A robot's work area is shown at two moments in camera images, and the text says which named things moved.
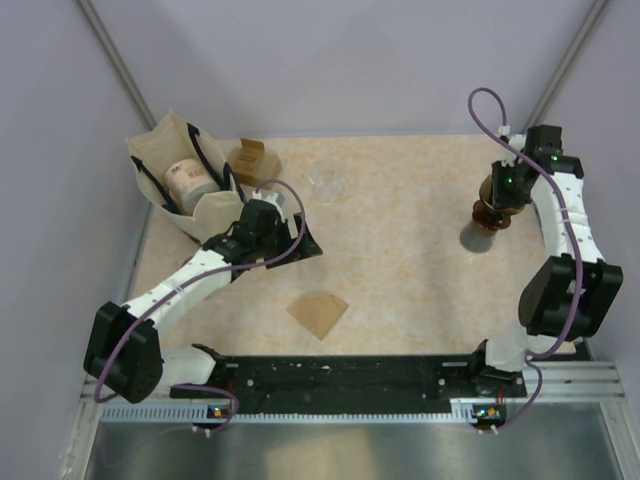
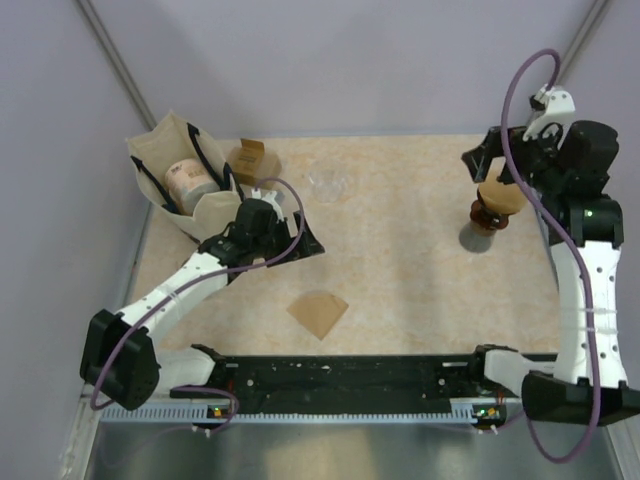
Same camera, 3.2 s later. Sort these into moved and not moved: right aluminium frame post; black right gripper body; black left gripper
Moved: black right gripper body
Not moved: black left gripper; right aluminium frame post
